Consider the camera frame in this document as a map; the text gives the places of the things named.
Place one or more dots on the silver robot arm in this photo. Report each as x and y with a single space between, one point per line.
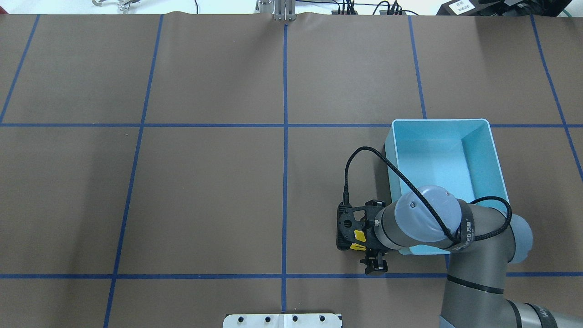
474 291

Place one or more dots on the yellow beetle toy car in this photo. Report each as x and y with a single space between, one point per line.
360 237

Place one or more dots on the light blue plastic bin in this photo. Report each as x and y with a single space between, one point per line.
447 190

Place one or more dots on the aluminium frame post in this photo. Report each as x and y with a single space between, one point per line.
282 10

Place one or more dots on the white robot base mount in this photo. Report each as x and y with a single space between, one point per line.
283 320

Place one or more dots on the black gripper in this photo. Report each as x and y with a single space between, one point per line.
376 263

